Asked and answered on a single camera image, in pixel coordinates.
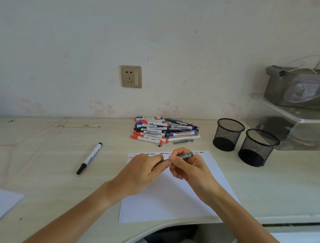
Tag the paper-wrapped chopsticks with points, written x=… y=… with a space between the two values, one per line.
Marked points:
x=75 y=126

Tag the person's left hand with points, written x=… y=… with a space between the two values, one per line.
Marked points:
x=137 y=175

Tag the light wooden table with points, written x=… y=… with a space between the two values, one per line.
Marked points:
x=50 y=155

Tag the dark slim pen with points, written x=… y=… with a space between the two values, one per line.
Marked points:
x=186 y=155

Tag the person's right forearm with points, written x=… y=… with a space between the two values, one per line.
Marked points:
x=237 y=217

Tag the black mesh cup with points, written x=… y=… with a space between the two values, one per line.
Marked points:
x=227 y=136
x=257 y=149

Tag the pile of assorted pens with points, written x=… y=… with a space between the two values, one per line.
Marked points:
x=152 y=133

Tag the clear acrylic rack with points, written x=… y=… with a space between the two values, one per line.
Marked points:
x=280 y=110

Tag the gold wall socket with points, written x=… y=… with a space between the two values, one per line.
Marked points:
x=127 y=76

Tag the white paper sheet with squiggles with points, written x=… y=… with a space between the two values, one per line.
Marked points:
x=162 y=202

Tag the person's left forearm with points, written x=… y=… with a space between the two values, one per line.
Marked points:
x=75 y=220

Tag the person's right hand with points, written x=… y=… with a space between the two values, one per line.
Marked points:
x=197 y=175

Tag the black cap whiteboard marker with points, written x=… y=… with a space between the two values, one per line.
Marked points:
x=90 y=157

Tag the blank white paper sheet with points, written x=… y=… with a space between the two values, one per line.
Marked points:
x=8 y=202

